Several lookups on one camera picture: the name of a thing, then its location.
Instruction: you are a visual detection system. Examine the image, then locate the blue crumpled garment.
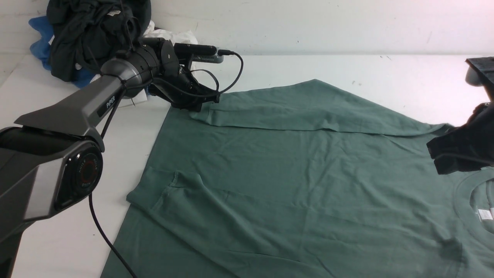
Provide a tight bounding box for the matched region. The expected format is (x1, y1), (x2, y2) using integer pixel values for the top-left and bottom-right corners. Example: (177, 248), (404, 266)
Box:
(29, 15), (100, 88)

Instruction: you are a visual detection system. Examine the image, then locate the green long-sleeved shirt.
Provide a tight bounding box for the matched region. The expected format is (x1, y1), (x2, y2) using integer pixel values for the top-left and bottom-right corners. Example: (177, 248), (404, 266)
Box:
(114, 80), (493, 278)

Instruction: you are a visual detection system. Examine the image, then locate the black crumpled garment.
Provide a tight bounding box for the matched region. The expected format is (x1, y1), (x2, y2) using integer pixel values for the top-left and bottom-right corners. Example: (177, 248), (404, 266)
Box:
(46, 0), (152, 81)

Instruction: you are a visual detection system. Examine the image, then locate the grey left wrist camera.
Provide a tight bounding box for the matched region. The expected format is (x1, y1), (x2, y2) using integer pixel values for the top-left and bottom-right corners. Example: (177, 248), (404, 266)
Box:
(174, 43), (224, 64)

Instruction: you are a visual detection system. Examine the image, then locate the black left camera cable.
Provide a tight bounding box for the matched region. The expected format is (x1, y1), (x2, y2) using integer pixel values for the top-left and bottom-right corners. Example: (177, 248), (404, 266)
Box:
(88, 49), (244, 278)

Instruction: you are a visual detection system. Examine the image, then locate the white crumpled garment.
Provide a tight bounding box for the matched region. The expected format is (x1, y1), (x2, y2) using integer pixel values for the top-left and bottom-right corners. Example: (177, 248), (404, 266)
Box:
(86, 29), (197, 113)

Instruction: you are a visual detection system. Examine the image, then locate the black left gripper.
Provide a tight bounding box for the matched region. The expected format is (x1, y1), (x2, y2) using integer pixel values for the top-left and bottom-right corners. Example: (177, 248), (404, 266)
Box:
(149, 64), (221, 112)

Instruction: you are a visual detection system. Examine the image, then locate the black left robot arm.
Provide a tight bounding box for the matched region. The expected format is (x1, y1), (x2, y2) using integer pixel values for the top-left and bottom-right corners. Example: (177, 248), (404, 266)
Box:
(0, 37), (232, 278)

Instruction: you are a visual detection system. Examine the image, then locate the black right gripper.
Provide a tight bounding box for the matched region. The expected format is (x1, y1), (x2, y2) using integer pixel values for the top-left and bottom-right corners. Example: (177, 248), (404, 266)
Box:
(426, 102), (494, 175)

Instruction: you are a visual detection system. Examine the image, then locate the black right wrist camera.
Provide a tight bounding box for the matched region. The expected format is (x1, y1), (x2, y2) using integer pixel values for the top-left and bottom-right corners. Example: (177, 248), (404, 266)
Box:
(465, 56), (494, 87)

